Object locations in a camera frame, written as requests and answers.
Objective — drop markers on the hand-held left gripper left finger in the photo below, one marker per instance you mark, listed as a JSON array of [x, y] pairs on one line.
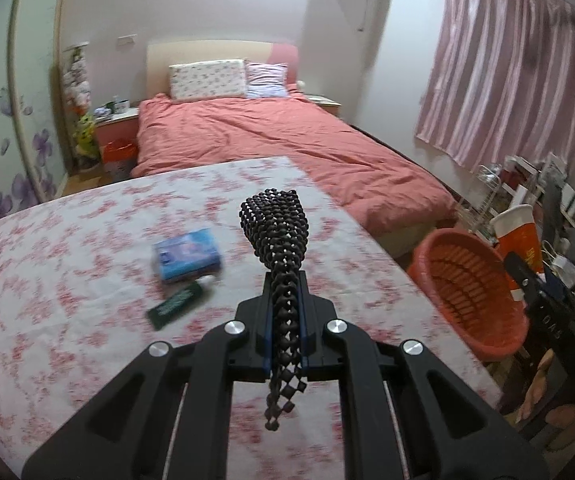
[[252, 345]]

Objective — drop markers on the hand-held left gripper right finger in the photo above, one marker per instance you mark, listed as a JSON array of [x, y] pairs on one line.
[[320, 345]]

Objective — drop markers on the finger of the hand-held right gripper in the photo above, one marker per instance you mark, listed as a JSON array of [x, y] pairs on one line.
[[520, 270]]

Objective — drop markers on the red and white paper cup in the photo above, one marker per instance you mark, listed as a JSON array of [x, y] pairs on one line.
[[517, 230]]

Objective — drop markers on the orange plastic basket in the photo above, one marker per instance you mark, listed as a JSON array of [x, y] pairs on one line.
[[467, 285]]

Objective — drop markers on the black beaded mesh pouch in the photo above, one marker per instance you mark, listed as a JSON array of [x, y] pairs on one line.
[[277, 230]]

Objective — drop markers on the person's right hand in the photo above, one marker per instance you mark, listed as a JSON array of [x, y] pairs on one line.
[[537, 385]]

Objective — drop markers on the dark green tube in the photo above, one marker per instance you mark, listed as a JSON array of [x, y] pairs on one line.
[[172, 307]]

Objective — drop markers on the blue tissue packet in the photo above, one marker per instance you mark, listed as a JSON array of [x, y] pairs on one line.
[[187, 255]]

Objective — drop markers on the pink curtain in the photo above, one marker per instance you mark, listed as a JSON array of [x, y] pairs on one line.
[[507, 70]]

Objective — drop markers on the pink floral tablecloth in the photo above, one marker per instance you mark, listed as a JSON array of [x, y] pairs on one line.
[[67, 260]]

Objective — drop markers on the coral bed duvet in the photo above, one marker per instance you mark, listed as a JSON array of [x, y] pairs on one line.
[[267, 135]]

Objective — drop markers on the red bin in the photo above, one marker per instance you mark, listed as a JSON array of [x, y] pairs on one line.
[[119, 160]]

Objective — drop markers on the wooden bedside table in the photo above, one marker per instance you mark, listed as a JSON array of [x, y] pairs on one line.
[[325, 105]]

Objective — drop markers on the pink nightstand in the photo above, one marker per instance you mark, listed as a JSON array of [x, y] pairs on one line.
[[117, 130]]

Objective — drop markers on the striped pink pillow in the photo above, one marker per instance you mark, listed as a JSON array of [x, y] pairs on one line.
[[267, 80]]

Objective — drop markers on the floral pillow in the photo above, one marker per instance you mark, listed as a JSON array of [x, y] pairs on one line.
[[207, 80]]

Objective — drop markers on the white mug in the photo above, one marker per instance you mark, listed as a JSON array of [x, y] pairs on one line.
[[122, 105]]

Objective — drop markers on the cream and pink headboard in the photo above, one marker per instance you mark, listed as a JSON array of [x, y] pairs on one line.
[[192, 52]]

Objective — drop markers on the hanging column of plush toys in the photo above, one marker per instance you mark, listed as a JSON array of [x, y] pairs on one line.
[[81, 100]]

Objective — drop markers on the wall socket plate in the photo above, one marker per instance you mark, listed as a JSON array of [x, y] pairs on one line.
[[127, 38]]

